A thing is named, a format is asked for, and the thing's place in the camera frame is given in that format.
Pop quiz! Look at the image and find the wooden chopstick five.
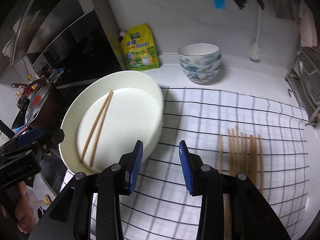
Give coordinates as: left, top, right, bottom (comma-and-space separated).
233, 125, 241, 173

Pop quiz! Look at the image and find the wooden chopstick two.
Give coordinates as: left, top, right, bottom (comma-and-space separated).
89, 91, 114, 167

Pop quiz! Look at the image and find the yellow seasoning pouch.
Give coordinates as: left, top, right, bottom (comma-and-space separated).
120, 23, 159, 71

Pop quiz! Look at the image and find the middle floral ceramic bowl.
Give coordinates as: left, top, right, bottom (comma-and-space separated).
179, 54, 222, 73

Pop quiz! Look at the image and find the wooden chopstick seven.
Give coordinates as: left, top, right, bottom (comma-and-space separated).
250, 135, 258, 186

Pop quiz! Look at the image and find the black white grid cloth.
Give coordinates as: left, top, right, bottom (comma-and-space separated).
120, 87, 309, 239

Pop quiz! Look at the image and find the white round tray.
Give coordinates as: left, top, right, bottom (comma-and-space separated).
59, 70, 164, 175

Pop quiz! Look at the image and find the wooden chopstick three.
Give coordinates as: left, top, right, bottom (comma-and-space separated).
219, 134, 223, 172

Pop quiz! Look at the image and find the steel dish rack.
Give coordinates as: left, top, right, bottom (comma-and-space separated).
286, 49, 319, 127

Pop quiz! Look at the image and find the steel steamer plate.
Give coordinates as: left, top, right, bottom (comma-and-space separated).
298, 47, 319, 108

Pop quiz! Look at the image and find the floral ceramic bowl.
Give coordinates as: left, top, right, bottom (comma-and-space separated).
179, 54, 222, 73
182, 67, 222, 85
178, 43, 221, 57

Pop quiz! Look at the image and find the wooden chopstick one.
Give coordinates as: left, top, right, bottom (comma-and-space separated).
79, 91, 113, 167

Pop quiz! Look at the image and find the bottom floral ceramic bowl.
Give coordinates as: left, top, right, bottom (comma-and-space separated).
182, 67, 222, 85

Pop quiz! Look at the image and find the glass pot lid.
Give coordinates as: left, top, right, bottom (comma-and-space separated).
24, 82, 53, 124

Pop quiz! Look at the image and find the blue tape patch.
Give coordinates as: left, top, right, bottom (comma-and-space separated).
213, 0, 225, 9

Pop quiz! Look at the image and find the wooden chopstick six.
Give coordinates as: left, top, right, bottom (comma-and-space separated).
241, 133, 247, 174

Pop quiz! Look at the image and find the pink hanging cloth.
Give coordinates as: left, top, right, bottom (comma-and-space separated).
299, 0, 318, 48

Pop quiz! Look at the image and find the top floral ceramic bowl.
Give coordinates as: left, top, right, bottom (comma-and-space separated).
178, 43, 221, 57

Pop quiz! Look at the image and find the person left hand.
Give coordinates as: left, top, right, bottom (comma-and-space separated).
1, 181, 37, 239

